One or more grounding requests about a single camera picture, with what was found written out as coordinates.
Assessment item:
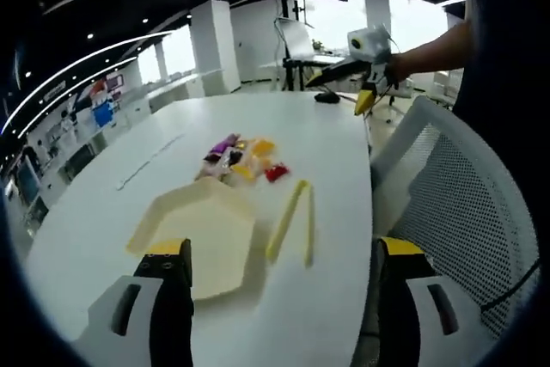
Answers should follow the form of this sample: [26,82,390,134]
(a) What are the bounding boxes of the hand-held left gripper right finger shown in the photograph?
[370,236,479,367]

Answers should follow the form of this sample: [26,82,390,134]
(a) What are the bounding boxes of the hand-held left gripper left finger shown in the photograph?
[70,237,195,367]

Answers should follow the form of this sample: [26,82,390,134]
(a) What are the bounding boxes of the cream hexagonal container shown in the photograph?
[125,177,259,302]

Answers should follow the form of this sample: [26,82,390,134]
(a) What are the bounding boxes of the orange food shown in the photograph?
[250,138,277,158]

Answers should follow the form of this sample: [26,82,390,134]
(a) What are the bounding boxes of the red food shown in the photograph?
[264,162,289,184]

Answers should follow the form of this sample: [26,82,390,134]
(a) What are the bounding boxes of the purple food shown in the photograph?
[211,133,241,157]

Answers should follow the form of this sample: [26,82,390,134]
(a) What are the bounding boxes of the yellow food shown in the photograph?
[231,163,257,181]

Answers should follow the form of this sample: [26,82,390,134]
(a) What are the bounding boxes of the yellow food tongs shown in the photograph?
[266,179,317,268]

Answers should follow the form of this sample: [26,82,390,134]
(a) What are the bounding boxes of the black stand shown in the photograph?
[281,0,327,92]

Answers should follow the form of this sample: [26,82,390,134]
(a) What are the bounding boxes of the grey tilted board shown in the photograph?
[274,16,345,61]

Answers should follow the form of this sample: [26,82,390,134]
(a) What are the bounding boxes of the white mesh office chair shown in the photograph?
[369,95,543,342]

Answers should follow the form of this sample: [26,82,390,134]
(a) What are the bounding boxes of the person's dark clothing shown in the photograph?
[453,0,550,196]

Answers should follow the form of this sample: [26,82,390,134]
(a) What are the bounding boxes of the blue and red figure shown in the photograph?
[89,78,118,128]

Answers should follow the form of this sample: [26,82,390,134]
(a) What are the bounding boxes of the black cable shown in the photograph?
[480,261,541,313]

